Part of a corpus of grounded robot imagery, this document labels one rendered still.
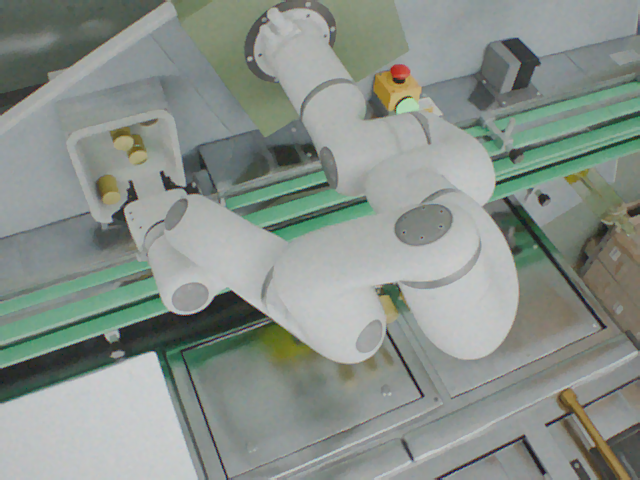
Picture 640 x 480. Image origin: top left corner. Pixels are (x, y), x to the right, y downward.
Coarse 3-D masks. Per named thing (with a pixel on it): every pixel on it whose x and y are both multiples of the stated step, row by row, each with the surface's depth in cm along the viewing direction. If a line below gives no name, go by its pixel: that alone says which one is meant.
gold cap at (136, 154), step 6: (138, 138) 106; (138, 144) 105; (126, 150) 105; (132, 150) 104; (138, 150) 104; (144, 150) 105; (132, 156) 104; (138, 156) 105; (144, 156) 106; (132, 162) 105; (138, 162) 106
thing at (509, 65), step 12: (492, 48) 129; (504, 48) 129; (516, 48) 129; (528, 48) 129; (492, 60) 130; (504, 60) 127; (516, 60) 127; (528, 60) 127; (492, 72) 132; (504, 72) 128; (516, 72) 128; (528, 72) 130; (492, 84) 133; (504, 84) 130; (516, 84) 132
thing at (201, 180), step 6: (198, 174) 113; (204, 174) 113; (198, 180) 112; (204, 180) 112; (210, 180) 113; (198, 186) 112; (204, 186) 112; (210, 186) 112; (204, 192) 111; (210, 192) 111; (216, 192) 111
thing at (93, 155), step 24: (120, 120) 95; (144, 120) 96; (168, 120) 98; (72, 144) 94; (96, 144) 105; (144, 144) 109; (168, 144) 106; (96, 168) 109; (120, 168) 111; (144, 168) 114; (168, 168) 115; (96, 192) 111; (120, 192) 113; (144, 192) 113; (96, 216) 108
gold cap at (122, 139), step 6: (126, 126) 102; (114, 132) 101; (120, 132) 100; (126, 132) 101; (114, 138) 100; (120, 138) 100; (126, 138) 101; (132, 138) 101; (114, 144) 101; (120, 144) 101; (126, 144) 102; (132, 144) 102
